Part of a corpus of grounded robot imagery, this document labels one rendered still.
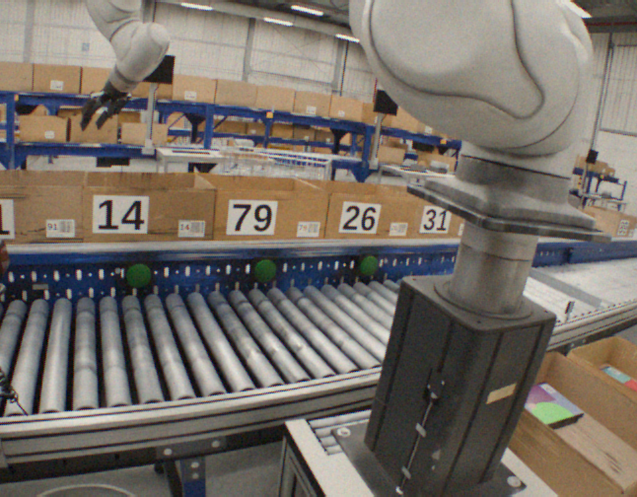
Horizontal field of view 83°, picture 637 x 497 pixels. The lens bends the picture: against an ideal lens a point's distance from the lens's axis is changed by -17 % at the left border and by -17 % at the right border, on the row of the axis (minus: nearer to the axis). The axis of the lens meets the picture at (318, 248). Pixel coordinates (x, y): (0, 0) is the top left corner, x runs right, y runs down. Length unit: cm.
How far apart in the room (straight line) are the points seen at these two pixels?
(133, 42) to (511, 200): 96
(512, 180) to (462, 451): 38
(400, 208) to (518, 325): 112
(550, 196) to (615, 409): 64
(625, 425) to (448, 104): 88
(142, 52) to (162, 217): 47
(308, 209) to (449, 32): 117
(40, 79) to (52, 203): 461
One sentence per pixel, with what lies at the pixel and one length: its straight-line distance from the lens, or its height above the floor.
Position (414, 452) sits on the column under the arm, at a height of 85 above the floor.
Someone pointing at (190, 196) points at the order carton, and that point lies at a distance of 129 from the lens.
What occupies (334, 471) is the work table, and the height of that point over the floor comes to 75.
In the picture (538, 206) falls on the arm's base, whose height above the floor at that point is 123.
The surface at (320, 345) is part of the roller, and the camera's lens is 110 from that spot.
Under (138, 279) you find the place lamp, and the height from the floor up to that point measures 80.
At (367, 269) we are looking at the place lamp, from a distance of 153.
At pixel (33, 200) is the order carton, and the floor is 101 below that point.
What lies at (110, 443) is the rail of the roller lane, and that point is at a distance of 87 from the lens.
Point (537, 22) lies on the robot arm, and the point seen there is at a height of 138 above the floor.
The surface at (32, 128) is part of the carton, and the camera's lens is 560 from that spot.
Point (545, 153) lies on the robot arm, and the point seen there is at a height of 129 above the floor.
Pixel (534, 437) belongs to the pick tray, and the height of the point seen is 81.
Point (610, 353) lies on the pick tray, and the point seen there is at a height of 79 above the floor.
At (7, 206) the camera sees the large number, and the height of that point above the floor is 100.
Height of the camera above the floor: 128
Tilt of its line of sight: 17 degrees down
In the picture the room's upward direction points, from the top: 8 degrees clockwise
